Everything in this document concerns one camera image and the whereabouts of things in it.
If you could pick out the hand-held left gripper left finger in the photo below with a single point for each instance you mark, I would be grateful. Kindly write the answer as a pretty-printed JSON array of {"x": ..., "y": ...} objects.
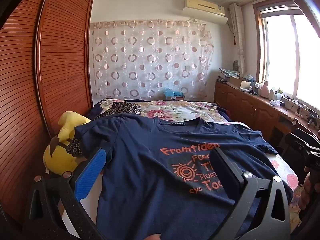
[{"x": 90, "y": 175}]

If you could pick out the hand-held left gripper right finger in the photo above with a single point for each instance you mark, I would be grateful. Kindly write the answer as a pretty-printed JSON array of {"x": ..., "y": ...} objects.
[{"x": 225, "y": 166}]

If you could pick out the navy printed t-shirt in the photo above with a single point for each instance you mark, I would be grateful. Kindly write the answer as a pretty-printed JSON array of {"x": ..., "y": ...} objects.
[{"x": 150, "y": 170}]

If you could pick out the person's right hand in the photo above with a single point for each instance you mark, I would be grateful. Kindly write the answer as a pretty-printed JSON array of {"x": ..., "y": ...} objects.
[{"x": 306, "y": 187}]

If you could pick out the person's left hand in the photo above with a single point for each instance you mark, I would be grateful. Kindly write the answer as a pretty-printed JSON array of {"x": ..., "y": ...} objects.
[{"x": 150, "y": 237}]

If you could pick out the black chair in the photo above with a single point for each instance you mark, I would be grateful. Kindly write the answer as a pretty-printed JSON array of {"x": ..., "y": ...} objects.
[{"x": 291, "y": 147}]

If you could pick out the yellow plush toy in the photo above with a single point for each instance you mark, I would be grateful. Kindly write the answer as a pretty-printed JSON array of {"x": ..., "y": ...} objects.
[{"x": 62, "y": 152}]

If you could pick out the round silver knob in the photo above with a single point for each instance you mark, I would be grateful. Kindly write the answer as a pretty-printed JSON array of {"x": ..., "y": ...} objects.
[{"x": 295, "y": 122}]

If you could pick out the wooden sideboard cabinet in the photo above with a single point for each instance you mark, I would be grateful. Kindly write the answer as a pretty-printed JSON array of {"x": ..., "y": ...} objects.
[{"x": 252, "y": 107}]

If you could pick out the floral blanket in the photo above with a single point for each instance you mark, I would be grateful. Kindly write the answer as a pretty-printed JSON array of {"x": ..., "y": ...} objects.
[{"x": 175, "y": 110}]

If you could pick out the pink bottle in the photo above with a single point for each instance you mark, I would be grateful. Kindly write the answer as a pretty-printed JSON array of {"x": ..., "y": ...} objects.
[{"x": 264, "y": 90}]

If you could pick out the open cardboard box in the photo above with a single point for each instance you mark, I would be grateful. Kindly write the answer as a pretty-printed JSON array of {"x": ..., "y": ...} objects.
[{"x": 240, "y": 82}]

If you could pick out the blue item in cardboard box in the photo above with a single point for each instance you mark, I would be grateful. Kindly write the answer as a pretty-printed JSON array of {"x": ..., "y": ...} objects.
[{"x": 173, "y": 94}]

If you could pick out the stack of folded cloths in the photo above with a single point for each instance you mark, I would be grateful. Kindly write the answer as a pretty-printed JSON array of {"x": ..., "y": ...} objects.
[{"x": 228, "y": 72}]

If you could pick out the wooden-framed window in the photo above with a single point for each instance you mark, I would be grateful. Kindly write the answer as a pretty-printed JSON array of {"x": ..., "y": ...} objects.
[{"x": 287, "y": 55}]

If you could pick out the wooden slatted wardrobe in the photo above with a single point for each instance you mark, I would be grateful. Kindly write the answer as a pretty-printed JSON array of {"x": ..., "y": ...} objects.
[{"x": 37, "y": 80}]

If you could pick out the sheer circle-patterned curtain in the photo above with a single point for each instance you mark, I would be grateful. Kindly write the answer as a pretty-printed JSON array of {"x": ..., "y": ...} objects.
[{"x": 150, "y": 60}]

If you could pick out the white lace window curtain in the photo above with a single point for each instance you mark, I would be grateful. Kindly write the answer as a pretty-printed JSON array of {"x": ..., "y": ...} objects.
[{"x": 237, "y": 30}]

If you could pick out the wall air conditioner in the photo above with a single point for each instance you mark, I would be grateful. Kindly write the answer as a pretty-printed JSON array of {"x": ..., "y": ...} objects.
[{"x": 203, "y": 6}]

